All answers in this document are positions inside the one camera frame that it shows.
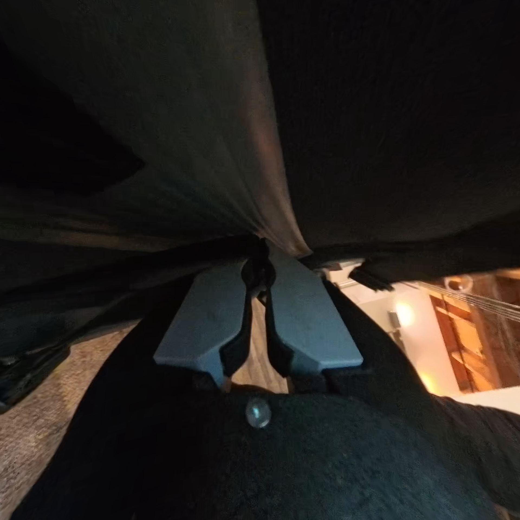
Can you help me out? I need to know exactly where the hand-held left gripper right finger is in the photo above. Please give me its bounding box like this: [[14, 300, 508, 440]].
[[265, 246, 364, 378]]

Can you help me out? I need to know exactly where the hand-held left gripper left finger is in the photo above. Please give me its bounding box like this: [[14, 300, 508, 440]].
[[153, 260, 252, 391]]

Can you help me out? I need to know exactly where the black strap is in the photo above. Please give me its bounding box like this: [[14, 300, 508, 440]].
[[242, 235, 278, 302]]

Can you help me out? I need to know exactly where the black office chair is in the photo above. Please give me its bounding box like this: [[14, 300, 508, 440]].
[[0, 0, 520, 413]]

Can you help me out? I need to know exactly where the wooden staircase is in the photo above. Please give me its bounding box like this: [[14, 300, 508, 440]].
[[424, 269, 520, 392]]

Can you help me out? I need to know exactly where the glowing wall lamp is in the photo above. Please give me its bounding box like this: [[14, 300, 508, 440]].
[[388, 301, 416, 327]]

